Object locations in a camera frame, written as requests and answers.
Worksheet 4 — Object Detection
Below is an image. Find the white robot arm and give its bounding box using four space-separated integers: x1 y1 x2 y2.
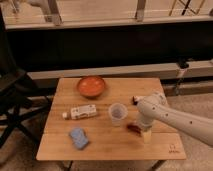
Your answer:
136 92 213 147

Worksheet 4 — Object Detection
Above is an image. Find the wooden folding table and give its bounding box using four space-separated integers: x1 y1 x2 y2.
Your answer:
36 78 186 161

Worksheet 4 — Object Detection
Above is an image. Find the blue sponge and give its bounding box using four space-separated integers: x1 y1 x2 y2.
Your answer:
69 127 89 150

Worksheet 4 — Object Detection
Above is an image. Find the orange bowl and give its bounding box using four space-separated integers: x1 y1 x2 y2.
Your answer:
77 76 106 98

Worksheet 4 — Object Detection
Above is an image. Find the black chair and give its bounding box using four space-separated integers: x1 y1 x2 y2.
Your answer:
0 8 51 148

